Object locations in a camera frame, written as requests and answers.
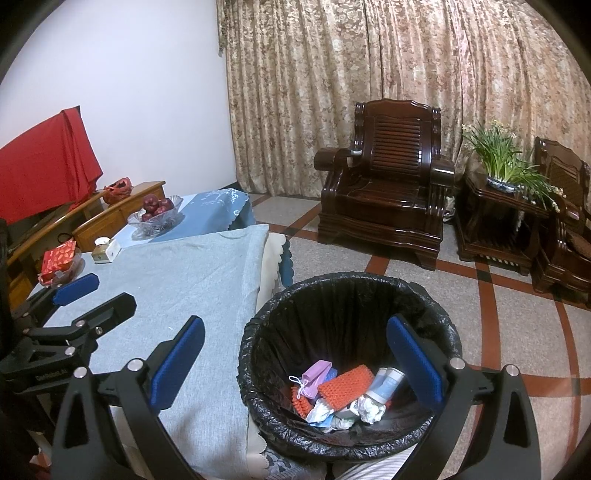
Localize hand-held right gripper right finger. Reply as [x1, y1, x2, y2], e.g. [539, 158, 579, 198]
[385, 314, 541, 480]

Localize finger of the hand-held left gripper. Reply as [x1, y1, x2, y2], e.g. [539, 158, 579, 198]
[44, 292, 138, 354]
[13, 273, 101, 326]

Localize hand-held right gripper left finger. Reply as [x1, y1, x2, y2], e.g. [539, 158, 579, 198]
[52, 315, 206, 480]

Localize white blue tube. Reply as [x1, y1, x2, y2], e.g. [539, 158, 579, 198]
[366, 367, 406, 403]

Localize white paper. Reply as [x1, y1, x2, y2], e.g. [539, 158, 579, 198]
[358, 398, 387, 424]
[305, 401, 334, 423]

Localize long orange foam net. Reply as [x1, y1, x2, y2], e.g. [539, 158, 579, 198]
[318, 364, 375, 411]

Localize bin with black liner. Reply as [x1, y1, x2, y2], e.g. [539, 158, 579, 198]
[238, 272, 462, 462]

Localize pink pouch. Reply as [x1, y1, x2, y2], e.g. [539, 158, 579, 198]
[290, 361, 338, 401]

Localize small orange foam net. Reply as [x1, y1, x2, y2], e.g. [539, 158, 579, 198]
[291, 385, 320, 418]

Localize red patterned gift packet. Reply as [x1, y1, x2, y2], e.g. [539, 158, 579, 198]
[39, 240, 77, 284]

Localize beige tissue box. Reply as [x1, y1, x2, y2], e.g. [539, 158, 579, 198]
[91, 237, 122, 265]

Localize light wooden cabinet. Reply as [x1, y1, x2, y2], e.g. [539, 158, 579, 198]
[0, 181, 166, 310]

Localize black television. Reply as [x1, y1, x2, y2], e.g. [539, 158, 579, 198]
[0, 203, 79, 252]

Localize grey tablecloth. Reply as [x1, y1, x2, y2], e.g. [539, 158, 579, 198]
[28, 224, 271, 480]

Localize glass fruit bowl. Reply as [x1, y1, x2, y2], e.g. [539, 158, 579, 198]
[128, 195, 184, 241]

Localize person's striped clothing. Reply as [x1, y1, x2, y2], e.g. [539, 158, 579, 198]
[332, 447, 416, 480]

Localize red cloth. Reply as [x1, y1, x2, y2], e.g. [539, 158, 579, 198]
[0, 107, 103, 225]

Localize white scalloped table cover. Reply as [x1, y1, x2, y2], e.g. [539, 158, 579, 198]
[247, 233, 289, 462]

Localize teal scalloped table cover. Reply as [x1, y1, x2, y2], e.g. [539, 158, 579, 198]
[277, 249, 295, 288]

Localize dark wooden side table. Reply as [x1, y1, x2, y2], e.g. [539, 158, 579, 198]
[455, 173, 552, 276]

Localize dark wooden armchair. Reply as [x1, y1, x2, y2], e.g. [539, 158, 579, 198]
[531, 137, 591, 303]
[314, 99, 455, 271]

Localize potted green plant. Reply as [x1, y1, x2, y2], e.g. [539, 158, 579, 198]
[462, 120, 565, 208]

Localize floral beige curtain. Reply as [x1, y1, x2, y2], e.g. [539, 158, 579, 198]
[217, 0, 591, 217]

